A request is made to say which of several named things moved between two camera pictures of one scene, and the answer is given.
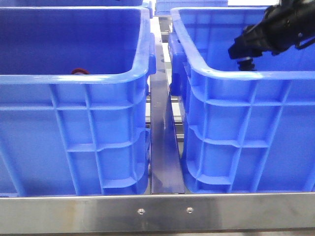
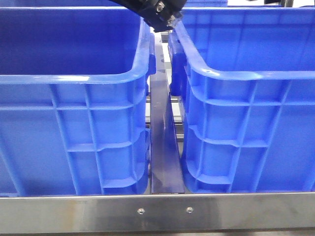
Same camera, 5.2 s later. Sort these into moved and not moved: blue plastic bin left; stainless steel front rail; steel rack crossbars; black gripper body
Moved: black gripper body
Not moved: steel rack crossbars; stainless steel front rail; blue plastic bin left
